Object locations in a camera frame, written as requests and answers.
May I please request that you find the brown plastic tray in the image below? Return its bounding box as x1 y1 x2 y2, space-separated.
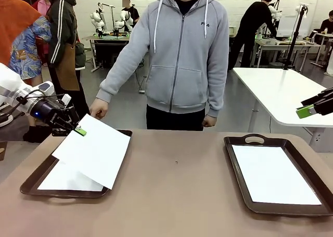
20 129 133 199
223 133 333 217

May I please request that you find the black bag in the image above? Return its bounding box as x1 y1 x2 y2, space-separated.
22 124 56 144

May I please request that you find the person's right forearm grey sleeve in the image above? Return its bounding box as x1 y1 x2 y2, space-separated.
95 46 136 103

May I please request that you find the white A4 paper sheet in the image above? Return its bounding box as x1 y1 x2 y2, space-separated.
52 113 132 191
37 160 105 192
231 144 323 206

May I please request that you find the person in grey hoodie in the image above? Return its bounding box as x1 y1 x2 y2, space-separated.
95 0 230 131

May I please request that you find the black tripod stand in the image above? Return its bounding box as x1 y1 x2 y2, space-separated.
282 3 311 71

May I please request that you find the white table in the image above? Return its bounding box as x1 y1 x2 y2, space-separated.
233 67 333 153

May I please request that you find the person's left hand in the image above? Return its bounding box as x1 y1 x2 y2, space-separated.
202 114 218 128

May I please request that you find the person in black clothes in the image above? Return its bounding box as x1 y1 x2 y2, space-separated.
228 0 278 69

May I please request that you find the white round stand base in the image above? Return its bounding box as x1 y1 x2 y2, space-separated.
0 113 14 128

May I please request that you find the seated person in black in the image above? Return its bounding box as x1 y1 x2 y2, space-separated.
319 10 333 35

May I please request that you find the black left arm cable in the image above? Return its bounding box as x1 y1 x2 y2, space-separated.
0 89 65 125

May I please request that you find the person in pink top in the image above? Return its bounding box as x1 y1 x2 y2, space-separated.
31 0 52 16

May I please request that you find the person's left forearm grey sleeve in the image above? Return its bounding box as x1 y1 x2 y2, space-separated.
204 65 230 119

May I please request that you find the person in orange top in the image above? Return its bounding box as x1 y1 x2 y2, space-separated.
0 0 43 66

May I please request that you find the dark-haired background person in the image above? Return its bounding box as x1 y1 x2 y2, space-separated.
121 0 140 28

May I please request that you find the grey background work table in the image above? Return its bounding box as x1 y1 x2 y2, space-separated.
82 35 131 72
253 36 323 69

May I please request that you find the brown object at edge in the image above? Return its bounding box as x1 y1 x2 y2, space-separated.
0 141 9 163

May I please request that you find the person's right hand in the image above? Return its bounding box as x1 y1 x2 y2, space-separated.
89 97 110 119

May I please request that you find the person in dark striped jacket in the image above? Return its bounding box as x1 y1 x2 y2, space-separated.
46 0 92 118

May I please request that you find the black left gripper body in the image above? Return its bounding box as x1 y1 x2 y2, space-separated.
30 99 68 130

